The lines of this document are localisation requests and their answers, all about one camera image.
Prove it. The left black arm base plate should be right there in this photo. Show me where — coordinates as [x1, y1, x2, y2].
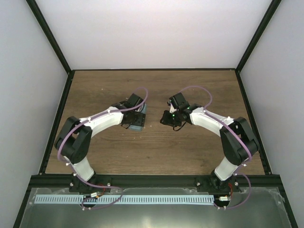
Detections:
[68, 174, 112, 193]

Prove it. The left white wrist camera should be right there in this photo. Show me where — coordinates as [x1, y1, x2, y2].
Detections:
[136, 105, 145, 113]

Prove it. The light blue slotted cable duct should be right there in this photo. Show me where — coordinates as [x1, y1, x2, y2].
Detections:
[34, 194, 214, 206]

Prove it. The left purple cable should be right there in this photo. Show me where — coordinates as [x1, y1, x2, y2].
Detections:
[57, 87, 150, 211]

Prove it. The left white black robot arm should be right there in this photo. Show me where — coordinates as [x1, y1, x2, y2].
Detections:
[54, 93, 147, 192]

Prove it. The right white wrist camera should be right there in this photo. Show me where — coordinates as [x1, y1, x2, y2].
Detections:
[168, 100, 177, 114]

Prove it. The purple cable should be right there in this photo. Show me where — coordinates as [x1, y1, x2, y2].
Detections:
[57, 87, 150, 211]
[177, 85, 254, 210]

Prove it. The blue green glasses case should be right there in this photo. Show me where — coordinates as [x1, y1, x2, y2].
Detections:
[129, 104, 147, 132]

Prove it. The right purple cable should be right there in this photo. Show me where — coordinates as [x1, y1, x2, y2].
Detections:
[177, 85, 254, 210]

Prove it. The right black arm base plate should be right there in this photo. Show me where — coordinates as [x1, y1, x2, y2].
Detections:
[194, 175, 239, 194]

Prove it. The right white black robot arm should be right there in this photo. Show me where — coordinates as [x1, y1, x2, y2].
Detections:
[160, 93, 260, 191]

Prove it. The clear plastic sheet cover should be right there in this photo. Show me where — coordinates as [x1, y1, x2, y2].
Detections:
[20, 188, 291, 228]

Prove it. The black aluminium frame rail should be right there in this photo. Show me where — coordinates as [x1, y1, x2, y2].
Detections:
[28, 174, 282, 190]

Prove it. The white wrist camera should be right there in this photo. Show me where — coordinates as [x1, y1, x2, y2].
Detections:
[168, 100, 177, 114]
[136, 105, 145, 113]

